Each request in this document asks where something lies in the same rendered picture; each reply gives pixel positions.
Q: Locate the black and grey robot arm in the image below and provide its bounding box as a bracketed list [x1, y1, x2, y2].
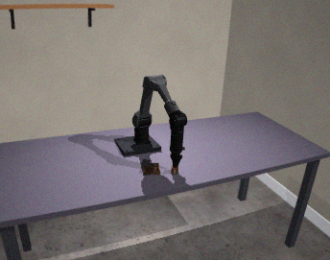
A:
[132, 75, 187, 145]

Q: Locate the brown number cube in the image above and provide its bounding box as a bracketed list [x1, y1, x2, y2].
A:
[171, 165, 178, 175]
[152, 163, 158, 171]

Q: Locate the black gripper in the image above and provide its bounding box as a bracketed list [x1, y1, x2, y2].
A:
[170, 140, 185, 168]

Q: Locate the brown rectangular tray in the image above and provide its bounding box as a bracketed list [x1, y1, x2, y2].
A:
[143, 166, 160, 175]

